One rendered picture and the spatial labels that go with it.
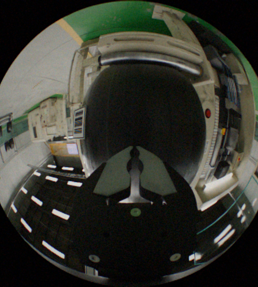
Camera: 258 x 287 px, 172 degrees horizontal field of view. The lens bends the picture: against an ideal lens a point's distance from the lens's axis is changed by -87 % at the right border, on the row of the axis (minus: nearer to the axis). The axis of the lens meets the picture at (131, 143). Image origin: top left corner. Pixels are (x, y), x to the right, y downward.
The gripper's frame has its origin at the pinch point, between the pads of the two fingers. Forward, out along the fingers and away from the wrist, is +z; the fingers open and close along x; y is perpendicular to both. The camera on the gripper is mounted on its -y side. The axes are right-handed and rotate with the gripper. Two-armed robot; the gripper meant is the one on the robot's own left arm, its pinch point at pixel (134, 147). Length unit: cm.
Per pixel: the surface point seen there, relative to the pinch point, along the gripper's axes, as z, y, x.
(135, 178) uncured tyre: 0.1, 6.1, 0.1
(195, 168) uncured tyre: 0.6, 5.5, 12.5
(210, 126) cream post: 21.2, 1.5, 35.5
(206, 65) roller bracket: 12.8, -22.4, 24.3
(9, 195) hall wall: -239, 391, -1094
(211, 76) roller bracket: 12.0, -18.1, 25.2
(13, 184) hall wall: -65, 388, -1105
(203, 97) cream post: 22.6, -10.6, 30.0
